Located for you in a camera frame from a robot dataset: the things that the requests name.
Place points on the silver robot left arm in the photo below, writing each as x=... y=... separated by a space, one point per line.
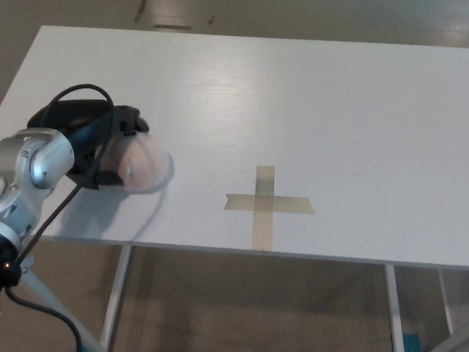
x=44 y=161

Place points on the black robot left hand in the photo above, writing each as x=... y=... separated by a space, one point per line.
x=80 y=117

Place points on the white metal table leg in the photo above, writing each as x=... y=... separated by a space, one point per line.
x=116 y=293
x=446 y=304
x=395 y=311

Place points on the pink dumpling plush toy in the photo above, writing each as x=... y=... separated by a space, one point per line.
x=143 y=165

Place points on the teal floor tape piece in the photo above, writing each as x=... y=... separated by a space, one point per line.
x=411 y=342

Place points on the light blue metal stand leg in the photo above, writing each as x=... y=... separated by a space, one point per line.
x=55 y=304

